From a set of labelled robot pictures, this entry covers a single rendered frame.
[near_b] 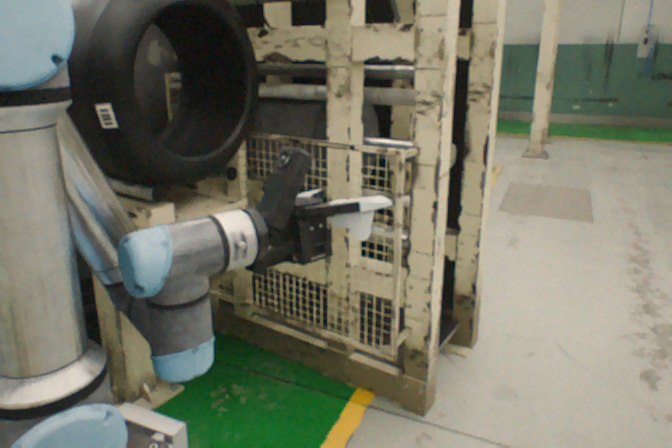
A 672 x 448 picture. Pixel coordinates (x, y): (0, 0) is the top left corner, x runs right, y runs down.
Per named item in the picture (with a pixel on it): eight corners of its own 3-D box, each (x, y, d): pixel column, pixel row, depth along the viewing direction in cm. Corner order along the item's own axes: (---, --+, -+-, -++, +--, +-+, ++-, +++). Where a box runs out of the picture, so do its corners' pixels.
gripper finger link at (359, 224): (393, 234, 73) (330, 240, 73) (390, 194, 72) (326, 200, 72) (397, 239, 70) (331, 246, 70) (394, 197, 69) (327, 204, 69)
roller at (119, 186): (89, 186, 158) (77, 181, 154) (96, 173, 159) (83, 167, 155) (162, 204, 139) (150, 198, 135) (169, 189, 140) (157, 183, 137)
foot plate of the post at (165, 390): (80, 401, 191) (79, 392, 190) (141, 366, 212) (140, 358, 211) (124, 430, 177) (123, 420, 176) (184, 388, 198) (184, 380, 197)
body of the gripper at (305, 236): (305, 246, 77) (236, 267, 70) (300, 191, 76) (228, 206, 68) (338, 255, 72) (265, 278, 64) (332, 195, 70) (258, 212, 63)
